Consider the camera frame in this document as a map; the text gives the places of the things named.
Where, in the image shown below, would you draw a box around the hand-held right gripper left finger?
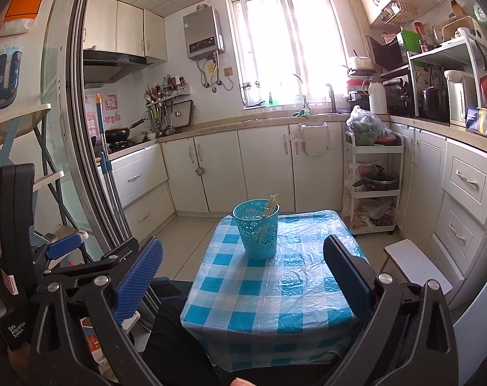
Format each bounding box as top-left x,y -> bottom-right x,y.
28,237 -> 164,386

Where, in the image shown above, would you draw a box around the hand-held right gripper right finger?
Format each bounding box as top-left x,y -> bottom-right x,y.
323,234 -> 459,386

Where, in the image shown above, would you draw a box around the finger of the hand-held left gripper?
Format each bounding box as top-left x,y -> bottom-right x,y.
44,234 -> 83,262
38,238 -> 140,290

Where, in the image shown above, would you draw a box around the turquoise plastic basket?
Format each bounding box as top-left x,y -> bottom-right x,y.
232,198 -> 280,261

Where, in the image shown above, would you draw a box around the bundle of wooden chopsticks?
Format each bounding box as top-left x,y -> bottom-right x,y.
253,194 -> 279,246

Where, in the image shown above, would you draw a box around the blue checkered tablecloth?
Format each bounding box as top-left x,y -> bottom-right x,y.
180,209 -> 367,372

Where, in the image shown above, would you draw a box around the crumpled plastic bags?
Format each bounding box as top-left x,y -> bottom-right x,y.
350,199 -> 397,230

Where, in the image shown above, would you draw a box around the white stool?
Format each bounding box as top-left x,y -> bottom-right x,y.
383,238 -> 454,296

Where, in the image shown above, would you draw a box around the person's black trousers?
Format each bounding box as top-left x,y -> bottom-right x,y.
141,281 -> 236,386

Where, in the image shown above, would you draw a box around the red and white packet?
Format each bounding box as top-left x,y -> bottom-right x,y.
80,317 -> 107,371

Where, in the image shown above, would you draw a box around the white folding table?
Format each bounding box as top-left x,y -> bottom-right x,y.
0,103 -> 89,250

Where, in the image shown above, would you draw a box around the pot with glass lid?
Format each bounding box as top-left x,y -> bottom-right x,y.
353,165 -> 401,191

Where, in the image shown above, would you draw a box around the black wok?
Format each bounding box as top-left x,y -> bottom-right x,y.
105,118 -> 145,143

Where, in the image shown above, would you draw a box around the white base cabinet with drawers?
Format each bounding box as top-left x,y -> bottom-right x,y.
388,118 -> 487,278

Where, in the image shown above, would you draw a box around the white storage cart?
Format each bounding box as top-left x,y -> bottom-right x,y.
343,129 -> 405,234

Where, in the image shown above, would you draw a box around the plastic bag of vegetables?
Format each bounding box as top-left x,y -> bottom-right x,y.
346,105 -> 395,146

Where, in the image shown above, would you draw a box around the range hood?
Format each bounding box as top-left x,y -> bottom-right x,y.
82,49 -> 149,85

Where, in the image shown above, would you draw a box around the white thermos jug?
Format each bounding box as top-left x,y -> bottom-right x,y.
362,76 -> 389,115

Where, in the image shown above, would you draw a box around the curved metal faucet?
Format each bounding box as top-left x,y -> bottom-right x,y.
292,73 -> 308,109

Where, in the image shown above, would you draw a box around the steel pot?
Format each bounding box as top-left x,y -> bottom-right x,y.
418,85 -> 449,121

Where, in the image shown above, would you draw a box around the tissue pack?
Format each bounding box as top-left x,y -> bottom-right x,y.
466,106 -> 487,141

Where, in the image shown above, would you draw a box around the white electric water boiler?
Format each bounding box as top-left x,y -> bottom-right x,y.
445,69 -> 479,126

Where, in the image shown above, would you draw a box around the white saucepan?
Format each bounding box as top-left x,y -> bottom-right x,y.
346,50 -> 375,71

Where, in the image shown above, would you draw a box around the black board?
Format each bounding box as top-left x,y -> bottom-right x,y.
366,35 -> 403,71

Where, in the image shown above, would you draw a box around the white framed window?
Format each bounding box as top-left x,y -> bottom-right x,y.
226,0 -> 351,110

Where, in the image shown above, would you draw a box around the white shelf rack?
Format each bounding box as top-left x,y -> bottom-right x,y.
406,27 -> 487,123

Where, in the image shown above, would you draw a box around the green cutting board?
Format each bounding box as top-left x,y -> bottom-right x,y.
400,29 -> 423,54

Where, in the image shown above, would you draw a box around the grey gas water heater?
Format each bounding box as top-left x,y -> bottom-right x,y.
183,5 -> 226,60

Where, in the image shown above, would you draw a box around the wooden cutting board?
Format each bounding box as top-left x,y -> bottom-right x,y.
440,15 -> 475,43

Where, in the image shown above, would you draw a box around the mop with orange blue handle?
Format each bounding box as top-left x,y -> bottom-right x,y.
94,93 -> 133,242

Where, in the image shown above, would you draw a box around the red wall stickers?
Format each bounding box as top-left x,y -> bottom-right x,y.
84,93 -> 119,137

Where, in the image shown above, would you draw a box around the wall rack with utensils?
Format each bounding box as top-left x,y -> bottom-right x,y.
144,74 -> 190,137

